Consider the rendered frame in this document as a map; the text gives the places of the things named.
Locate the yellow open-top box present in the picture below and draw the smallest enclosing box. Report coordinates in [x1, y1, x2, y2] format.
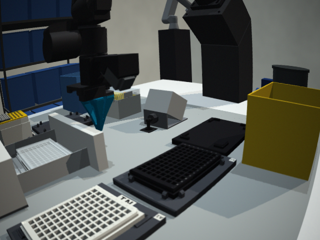
[241, 82, 320, 181]

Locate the blue bin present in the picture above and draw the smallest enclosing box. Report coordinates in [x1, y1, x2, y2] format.
[59, 72, 87, 114]

